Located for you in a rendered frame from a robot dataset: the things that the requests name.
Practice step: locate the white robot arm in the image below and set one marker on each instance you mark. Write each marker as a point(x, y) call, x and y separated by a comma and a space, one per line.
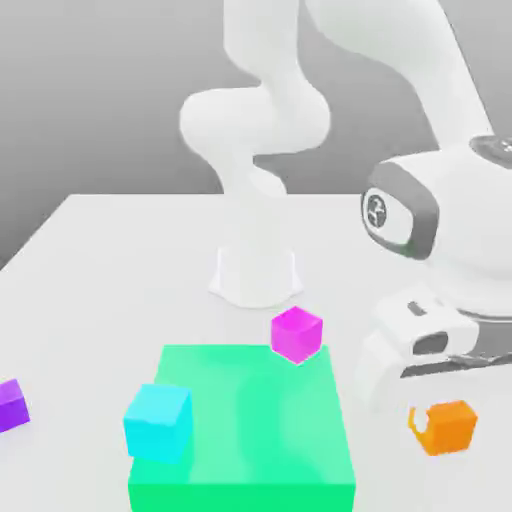
point(276, 112)

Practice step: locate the small cyan cube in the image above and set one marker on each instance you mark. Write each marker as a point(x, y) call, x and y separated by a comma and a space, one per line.
point(158, 424)

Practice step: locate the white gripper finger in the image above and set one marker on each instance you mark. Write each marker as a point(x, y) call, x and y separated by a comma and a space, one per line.
point(422, 420)

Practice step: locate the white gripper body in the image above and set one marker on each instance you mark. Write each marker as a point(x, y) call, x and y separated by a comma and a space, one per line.
point(448, 386)

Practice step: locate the small magenta cube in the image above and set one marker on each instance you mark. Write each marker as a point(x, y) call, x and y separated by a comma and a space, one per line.
point(296, 335)

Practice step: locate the small purple cube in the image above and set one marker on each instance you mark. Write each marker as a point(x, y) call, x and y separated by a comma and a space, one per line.
point(12, 407)

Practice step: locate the small orange cube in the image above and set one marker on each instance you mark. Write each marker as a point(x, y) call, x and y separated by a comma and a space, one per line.
point(450, 430)

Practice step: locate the large green box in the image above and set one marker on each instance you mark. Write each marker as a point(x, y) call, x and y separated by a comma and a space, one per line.
point(260, 424)

